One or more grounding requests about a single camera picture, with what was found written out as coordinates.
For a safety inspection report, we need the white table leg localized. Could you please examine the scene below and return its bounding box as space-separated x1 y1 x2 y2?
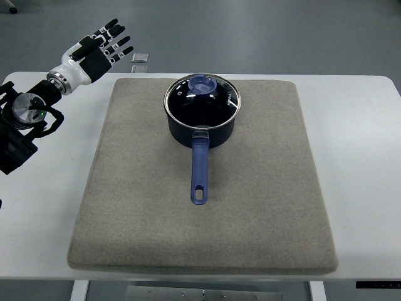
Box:
70 280 90 301
309 281 327 301

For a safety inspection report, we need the lower floor socket plate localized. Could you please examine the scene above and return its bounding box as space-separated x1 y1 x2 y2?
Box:
131 65 148 73

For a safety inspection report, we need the black table control panel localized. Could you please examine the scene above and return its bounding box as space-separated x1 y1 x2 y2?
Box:
355 281 401 290

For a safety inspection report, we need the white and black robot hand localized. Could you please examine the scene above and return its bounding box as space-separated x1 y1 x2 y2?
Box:
46 18 133 95

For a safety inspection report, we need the white right table leg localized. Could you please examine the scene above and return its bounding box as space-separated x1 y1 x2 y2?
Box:
309 281 327 301

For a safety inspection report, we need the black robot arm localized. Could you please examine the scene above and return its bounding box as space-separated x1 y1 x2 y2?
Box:
1 80 65 175

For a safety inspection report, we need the beige fabric mat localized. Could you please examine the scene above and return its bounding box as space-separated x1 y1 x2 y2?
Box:
67 78 338 275

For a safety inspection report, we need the glass lid with blue knob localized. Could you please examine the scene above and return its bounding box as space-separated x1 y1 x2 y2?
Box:
164 73 241 129

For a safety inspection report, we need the dark blue saucepan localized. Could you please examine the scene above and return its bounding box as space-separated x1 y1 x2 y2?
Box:
165 111 235 205

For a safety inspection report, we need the white left table leg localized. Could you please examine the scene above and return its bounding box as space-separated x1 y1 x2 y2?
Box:
70 280 90 301

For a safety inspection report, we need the grey metal base plate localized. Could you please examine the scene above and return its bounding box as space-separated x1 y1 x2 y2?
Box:
125 285 283 301

